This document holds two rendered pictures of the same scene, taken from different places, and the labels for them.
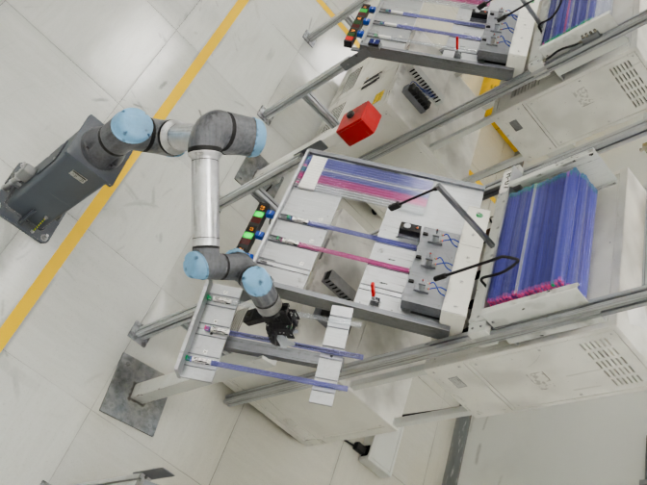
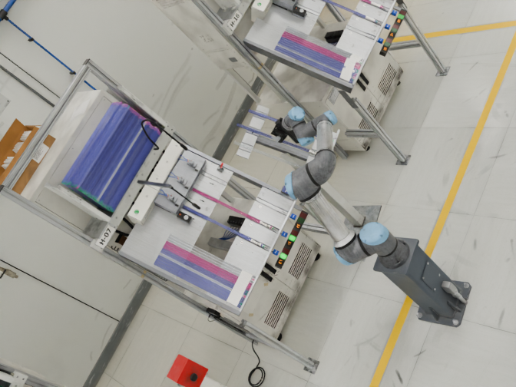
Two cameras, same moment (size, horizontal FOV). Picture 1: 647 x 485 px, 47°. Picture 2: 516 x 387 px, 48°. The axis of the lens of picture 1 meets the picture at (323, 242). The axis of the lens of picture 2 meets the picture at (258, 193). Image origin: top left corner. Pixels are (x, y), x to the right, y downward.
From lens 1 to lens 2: 273 cm
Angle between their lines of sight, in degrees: 59
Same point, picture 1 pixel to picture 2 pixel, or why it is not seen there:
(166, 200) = (348, 353)
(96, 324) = not seen: hidden behind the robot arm
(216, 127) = (319, 158)
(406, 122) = not seen: outside the picture
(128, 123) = (376, 227)
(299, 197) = (253, 265)
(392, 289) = (206, 178)
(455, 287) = (171, 158)
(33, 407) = (418, 192)
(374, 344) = (211, 229)
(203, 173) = (326, 143)
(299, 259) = (260, 210)
